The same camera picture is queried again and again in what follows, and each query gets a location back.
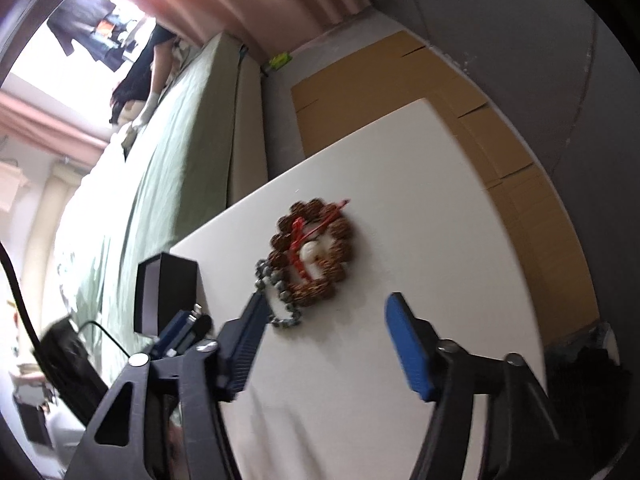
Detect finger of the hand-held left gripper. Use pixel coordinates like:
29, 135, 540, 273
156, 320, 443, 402
151, 310, 193, 359
187, 302, 214, 342

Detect black cable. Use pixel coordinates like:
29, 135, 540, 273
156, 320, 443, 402
0, 241, 52, 377

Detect bed with green blanket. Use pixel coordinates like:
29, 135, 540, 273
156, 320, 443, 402
50, 32, 271, 343

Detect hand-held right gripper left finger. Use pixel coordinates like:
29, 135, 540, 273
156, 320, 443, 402
65, 291, 273, 480

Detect flat brown cardboard sheet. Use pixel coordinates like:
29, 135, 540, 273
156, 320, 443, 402
290, 30, 601, 347

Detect black gift box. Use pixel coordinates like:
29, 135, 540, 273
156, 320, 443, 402
134, 253, 199, 337

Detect dark grey bead bracelet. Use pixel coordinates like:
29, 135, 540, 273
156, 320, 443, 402
254, 258, 304, 330

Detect hanging dark clothes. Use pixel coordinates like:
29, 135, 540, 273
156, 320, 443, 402
47, 0, 152, 74

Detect white pendant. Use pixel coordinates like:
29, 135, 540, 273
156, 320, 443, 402
298, 241, 327, 282

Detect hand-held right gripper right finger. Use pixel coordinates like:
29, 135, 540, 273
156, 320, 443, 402
384, 291, 566, 480

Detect brown bead bracelet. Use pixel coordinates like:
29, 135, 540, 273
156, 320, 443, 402
268, 198, 355, 304

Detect beige plush toy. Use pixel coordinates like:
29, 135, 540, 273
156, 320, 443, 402
121, 120, 143, 153

